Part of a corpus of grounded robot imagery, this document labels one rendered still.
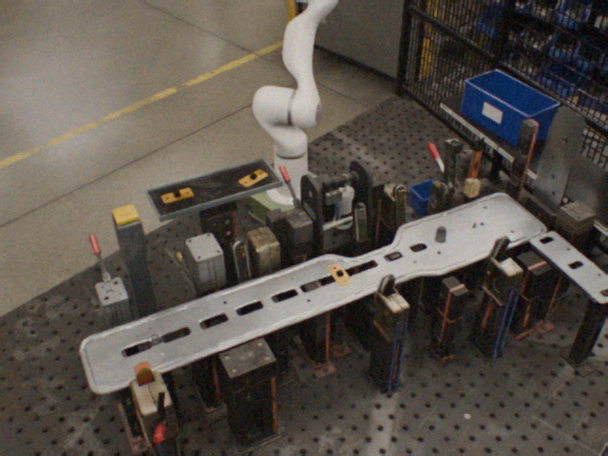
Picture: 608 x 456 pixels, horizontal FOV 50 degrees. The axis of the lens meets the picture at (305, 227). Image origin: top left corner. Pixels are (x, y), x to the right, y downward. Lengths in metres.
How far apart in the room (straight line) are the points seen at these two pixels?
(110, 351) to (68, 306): 0.60
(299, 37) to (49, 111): 2.91
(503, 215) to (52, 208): 2.59
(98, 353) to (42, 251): 1.97
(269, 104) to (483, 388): 1.11
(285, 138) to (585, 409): 1.25
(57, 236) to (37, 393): 1.74
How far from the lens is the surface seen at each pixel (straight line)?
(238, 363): 1.61
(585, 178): 2.33
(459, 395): 2.00
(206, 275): 1.79
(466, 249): 1.98
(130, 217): 1.85
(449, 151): 2.03
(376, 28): 4.59
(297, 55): 2.20
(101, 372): 1.70
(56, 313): 2.30
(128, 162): 4.16
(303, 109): 2.18
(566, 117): 2.06
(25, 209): 3.98
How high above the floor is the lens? 2.29
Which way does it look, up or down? 40 degrees down
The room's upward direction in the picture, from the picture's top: straight up
